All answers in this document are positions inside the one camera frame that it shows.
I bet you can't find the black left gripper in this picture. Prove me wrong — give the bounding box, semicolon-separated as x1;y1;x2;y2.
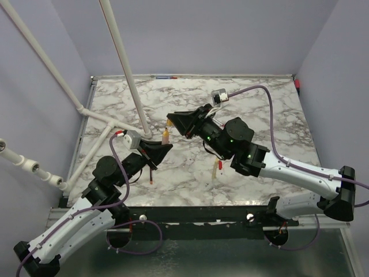
116;138;173;187

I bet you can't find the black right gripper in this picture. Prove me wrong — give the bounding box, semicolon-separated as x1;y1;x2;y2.
168;104;230;160

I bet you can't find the pink pencil-shaped marker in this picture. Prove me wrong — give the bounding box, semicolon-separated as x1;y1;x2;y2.
161;128;170;145

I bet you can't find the orange red gel pen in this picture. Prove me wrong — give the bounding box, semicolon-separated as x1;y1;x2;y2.
149;169;153;185

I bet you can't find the yellow highlighter pen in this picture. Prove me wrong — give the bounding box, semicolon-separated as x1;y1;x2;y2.
212;160;219;179

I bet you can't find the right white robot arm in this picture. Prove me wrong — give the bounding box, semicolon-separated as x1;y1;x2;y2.
167;104;355;226

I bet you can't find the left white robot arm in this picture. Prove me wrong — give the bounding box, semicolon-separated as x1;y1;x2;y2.
14;140;173;276

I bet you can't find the thin silver red pen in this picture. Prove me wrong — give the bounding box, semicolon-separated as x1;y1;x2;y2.
213;119;224;128

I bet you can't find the blue red marker at edge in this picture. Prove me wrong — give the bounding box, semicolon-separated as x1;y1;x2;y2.
155;76;178;80

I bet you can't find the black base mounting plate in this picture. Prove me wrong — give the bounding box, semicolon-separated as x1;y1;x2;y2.
108;205;299;241

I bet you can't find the red black clamp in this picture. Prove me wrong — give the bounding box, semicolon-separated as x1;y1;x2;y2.
294;79;300;95

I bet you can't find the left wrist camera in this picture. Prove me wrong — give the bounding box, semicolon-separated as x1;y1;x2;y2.
123;130;141;150

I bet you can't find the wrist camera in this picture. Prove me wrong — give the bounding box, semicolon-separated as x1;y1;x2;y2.
123;130;141;150
211;88;229;108

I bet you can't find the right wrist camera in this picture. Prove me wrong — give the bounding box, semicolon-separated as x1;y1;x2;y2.
211;88;229;108

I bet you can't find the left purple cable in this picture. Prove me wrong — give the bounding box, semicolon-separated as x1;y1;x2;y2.
14;131;163;277

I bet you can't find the purple cable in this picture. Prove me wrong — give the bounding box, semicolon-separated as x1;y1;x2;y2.
14;131;163;277
226;85;369;250

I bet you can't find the white PVC pipe frame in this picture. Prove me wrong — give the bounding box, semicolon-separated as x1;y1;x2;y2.
0;0;153;193

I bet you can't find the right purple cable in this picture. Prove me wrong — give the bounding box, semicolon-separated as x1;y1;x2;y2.
226;85;369;250

